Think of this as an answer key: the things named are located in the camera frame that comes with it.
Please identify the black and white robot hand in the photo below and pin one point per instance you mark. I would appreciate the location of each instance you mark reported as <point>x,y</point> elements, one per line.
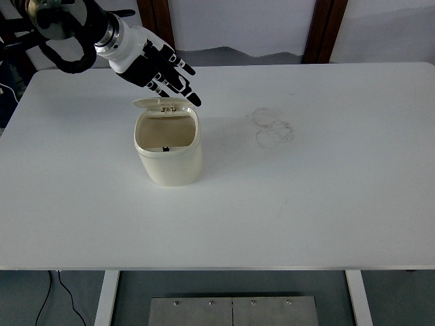
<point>136,64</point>

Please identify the cream plastic trash bin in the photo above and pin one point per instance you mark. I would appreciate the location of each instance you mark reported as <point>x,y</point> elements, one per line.
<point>171,166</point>

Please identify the white metal table leg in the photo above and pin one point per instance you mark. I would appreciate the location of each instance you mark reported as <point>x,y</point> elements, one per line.
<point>359,299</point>
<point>106,299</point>

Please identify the grey metal plate with screws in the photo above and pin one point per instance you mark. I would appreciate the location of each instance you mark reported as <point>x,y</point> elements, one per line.
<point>204,312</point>

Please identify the dark brown wooden post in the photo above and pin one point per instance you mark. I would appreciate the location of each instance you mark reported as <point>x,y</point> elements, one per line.
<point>324,30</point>
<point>159,17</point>

